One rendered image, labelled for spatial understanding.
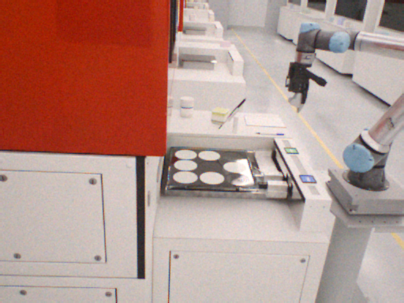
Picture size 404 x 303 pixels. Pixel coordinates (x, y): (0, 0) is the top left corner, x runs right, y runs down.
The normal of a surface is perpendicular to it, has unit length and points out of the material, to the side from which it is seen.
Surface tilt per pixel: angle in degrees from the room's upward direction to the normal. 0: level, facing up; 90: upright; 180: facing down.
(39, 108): 90
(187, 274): 90
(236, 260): 90
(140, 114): 90
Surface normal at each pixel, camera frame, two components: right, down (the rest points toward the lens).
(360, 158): -0.71, 0.36
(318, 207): 0.03, 0.42
